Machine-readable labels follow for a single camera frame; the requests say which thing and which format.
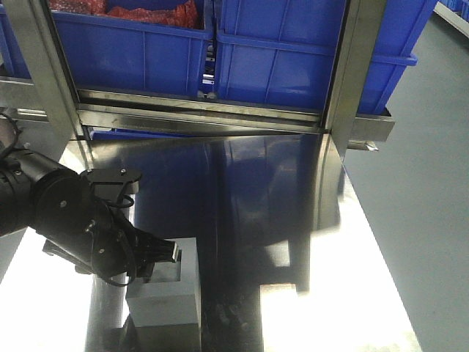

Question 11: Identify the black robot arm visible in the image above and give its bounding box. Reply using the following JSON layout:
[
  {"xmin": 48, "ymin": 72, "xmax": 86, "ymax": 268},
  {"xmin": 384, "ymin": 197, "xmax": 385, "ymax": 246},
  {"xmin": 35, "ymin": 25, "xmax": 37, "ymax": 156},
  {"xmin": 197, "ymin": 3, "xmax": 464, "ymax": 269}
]
[{"xmin": 1, "ymin": 113, "xmax": 179, "ymax": 287}]

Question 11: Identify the blue bin with red contents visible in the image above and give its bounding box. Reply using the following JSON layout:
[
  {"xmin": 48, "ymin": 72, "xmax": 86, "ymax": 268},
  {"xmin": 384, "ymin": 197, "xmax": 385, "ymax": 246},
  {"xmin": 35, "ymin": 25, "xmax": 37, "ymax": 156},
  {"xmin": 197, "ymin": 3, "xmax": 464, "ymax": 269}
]
[{"xmin": 52, "ymin": 1, "xmax": 213, "ymax": 96}]

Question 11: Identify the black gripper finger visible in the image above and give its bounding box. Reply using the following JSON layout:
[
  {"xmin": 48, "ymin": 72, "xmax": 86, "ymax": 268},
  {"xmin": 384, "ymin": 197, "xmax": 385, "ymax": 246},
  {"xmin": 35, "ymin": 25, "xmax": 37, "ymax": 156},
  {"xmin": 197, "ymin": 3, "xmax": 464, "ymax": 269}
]
[
  {"xmin": 135, "ymin": 258, "xmax": 155, "ymax": 283},
  {"xmin": 133, "ymin": 229, "xmax": 179, "ymax": 263}
]

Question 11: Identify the gray square hollow base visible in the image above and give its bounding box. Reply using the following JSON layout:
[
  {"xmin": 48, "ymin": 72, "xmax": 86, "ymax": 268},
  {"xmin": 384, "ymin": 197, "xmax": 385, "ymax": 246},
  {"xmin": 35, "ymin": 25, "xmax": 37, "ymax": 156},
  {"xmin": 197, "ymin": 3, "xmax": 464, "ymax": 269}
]
[{"xmin": 125, "ymin": 238, "xmax": 201, "ymax": 327}]

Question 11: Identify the stainless steel rack frame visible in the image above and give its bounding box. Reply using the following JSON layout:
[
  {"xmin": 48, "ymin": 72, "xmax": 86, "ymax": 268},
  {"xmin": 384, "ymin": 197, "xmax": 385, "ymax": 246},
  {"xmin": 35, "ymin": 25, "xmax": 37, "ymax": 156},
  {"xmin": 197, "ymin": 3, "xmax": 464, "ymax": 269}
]
[{"xmin": 0, "ymin": 0, "xmax": 396, "ymax": 152}]

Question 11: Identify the red mesh bag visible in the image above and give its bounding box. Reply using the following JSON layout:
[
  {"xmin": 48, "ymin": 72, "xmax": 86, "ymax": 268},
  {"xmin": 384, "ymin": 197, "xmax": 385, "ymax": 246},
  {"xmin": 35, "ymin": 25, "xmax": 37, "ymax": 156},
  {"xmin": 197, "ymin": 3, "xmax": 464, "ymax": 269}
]
[{"xmin": 48, "ymin": 1, "xmax": 200, "ymax": 29}]

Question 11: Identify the blue plastic bin right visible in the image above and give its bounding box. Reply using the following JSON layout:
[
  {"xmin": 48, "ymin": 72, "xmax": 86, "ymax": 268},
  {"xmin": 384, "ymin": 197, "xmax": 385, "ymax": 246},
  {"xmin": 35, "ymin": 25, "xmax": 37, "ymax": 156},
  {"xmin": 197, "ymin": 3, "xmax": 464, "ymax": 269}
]
[{"xmin": 214, "ymin": 1, "xmax": 434, "ymax": 114}]

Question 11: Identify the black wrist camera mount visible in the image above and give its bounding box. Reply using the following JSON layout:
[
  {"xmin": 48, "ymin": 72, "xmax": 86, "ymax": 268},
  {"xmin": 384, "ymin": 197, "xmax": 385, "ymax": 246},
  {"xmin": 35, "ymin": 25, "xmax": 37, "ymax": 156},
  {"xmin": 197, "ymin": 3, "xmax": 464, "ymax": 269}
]
[{"xmin": 80, "ymin": 169, "xmax": 143, "ymax": 209}]

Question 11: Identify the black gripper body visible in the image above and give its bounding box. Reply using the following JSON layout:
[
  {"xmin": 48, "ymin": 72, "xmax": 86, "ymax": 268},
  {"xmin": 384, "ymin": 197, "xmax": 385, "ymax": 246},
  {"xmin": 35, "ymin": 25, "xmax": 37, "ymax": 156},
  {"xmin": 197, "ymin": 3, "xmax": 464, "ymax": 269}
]
[{"xmin": 34, "ymin": 172, "xmax": 136, "ymax": 284}]

